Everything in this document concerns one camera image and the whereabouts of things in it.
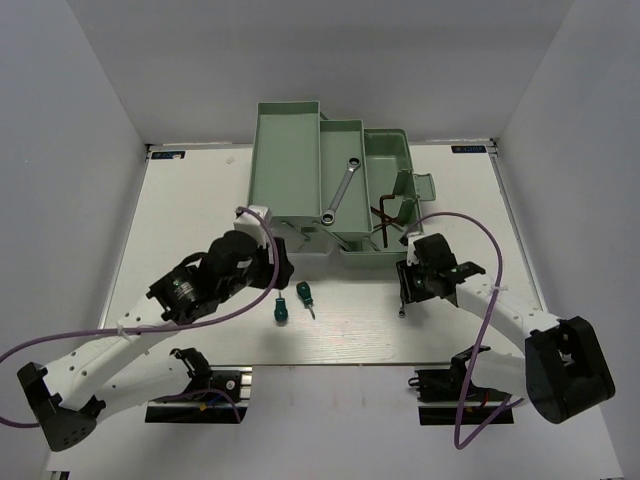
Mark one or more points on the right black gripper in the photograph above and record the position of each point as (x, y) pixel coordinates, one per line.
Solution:
(409, 292)

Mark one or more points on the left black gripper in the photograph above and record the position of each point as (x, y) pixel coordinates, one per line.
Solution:
(285, 266)

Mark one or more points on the thin brown hex key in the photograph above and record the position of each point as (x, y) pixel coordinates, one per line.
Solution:
(386, 220)

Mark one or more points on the large brown hex key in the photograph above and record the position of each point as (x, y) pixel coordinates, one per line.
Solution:
(382, 200)

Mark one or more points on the medium brown hex key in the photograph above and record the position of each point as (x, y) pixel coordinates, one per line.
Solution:
(379, 230)

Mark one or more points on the large silver ratchet wrench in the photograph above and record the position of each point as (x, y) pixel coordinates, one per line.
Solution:
(328, 217)

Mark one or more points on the green plastic toolbox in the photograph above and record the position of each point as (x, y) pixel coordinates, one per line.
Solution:
(335, 184)

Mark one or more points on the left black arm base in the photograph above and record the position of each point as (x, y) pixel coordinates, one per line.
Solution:
(214, 395)

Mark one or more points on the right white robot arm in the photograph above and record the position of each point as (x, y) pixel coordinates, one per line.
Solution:
(560, 367)

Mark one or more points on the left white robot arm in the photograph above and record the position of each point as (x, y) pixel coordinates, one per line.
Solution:
(72, 395)

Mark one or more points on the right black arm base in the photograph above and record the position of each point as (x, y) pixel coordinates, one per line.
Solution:
(439, 388)

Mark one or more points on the left green stubby screwdriver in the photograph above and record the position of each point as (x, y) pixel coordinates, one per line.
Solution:
(281, 314)

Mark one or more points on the green stubby screwdriver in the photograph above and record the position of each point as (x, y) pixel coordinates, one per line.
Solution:
(281, 314)
(304, 293)

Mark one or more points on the right green stubby screwdriver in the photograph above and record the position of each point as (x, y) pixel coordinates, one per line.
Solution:
(304, 293)

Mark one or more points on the left blue label sticker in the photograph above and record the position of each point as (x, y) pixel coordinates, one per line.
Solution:
(168, 155)

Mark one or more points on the blue label sticker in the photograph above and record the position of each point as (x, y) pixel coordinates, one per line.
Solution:
(468, 149)
(168, 155)

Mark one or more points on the right blue label sticker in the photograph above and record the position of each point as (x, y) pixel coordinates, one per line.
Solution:
(468, 149)

